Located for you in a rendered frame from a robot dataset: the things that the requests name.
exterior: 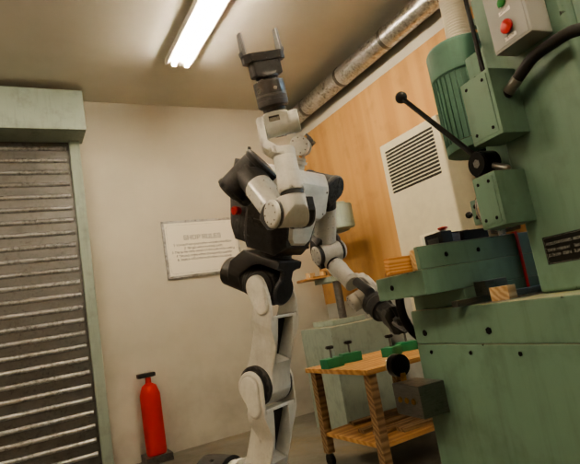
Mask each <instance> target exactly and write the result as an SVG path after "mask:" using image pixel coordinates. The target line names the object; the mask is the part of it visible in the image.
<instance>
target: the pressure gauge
mask: <svg viewBox="0 0 580 464"><path fill-rule="evenodd" d="M386 369H387V371H388V373H389V374H390V375H392V376H393V377H400V380H401V381H404V380H407V378H406V375H407V374H408V372H409V370H410V362H409V359H408V358H407V357H406V356H405V355H404V354H391V355H390V356H389V357H388V358H387V361H386Z"/></svg>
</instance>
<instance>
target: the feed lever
mask: <svg viewBox="0 0 580 464"><path fill-rule="evenodd" d="M395 100H396V102H397V103H399V104H402V103H404V104H406V105H407V106H408V107H409V108H411V109H412V110H413V111H415V112H416V113H417V114H418V115H420V116H421V117H422V118H423V119H425V120H426V121H427V122H429V123H430V124H431V125H432V126H434V127H435V128H436V130H438V131H439V132H440V133H442V134H443V135H444V136H445V137H447V138H448V139H449V140H450V141H452V142H453V143H454V144H455V145H457V146H458V147H460V148H461V149H462V150H463V151H465V152H466V153H467V154H468V155H470V158H469V163H468V165H469V170H470V173H471V174H472V175H473V176H475V177H480V176H482V175H484V174H487V173H489V172H491V171H494V170H504V169H511V166H510V165H508V164H503V163H502V161H501V158H500V155H499V154H498V153H497V152H496V151H493V150H488V151H475V152H474V151H473V150H471V149H470V148H469V147H468V146H466V145H465V144H464V143H462V142H461V141H460V140H459V139H458V138H457V137H456V136H454V135H453V134H452V133H450V132H449V131H448V130H446V129H445V128H444V127H442V126H441V125H440V124H439V123H437V122H436V121H434V120H433V119H432V118H431V117H429V116H428V115H427V114H425V113H424V112H423V111H422V110H420V109H419V108H418V107H416V106H415V105H414V104H412V103H411V102H410V101H409V100H407V94H406V93H405V92H403V91H400V92H398V93H397V94H396V96H395Z"/></svg>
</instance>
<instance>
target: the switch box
mask: <svg viewBox="0 0 580 464"><path fill-rule="evenodd" d="M482 2H483V6H484V10H485V14H486V17H487V20H488V24H489V28H490V32H491V35H492V39H493V46H494V49H495V53H496V55H497V56H513V57H516V56H518V55H519V54H520V53H522V52H524V51H525V50H527V49H528V48H530V47H531V46H532V45H534V44H535V43H537V42H538V41H540V40H542V39H543V38H545V37H546V36H548V35H549V34H551V33H552V27H551V22H550V18H549V15H548V11H547V7H546V5H545V1H544V0H506V4H505V7H504V8H502V9H500V8H498V7H497V0H482ZM508 5H509V6H510V9H509V10H507V11H506V12H505V13H504V14H502V15H501V16H500V17H499V14H498V13H500V12H501V11H502V10H503V9H505V8H506V7H507V6H508ZM506 18H510V19H511V20H512V22H513V27H512V29H511V30H510V32H509V33H507V34H503V33H502V32H501V30H500V26H501V23H502V21H503V20H504V19H506ZM514 31H516V35H515V36H514V37H513V38H511V39H510V40H508V41H507V42H505V38H506V37H507V36H508V35H510V34H511V33H512V32H514Z"/></svg>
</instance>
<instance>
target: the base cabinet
mask: <svg viewBox="0 0 580 464"><path fill-rule="evenodd" d="M418 350H419V355H420V359H421V364H422V369H423V377H424V378H431V379H440V380H444V385H445V390H446V394H447V402H448V407H449V410H450V412H447V413H444V414H441V415H437V416H435V417H433V422H434V427H435V435H436V440H437V444H438V449H439V453H440V458H441V462H442V464H580V343H470V344H418Z"/></svg>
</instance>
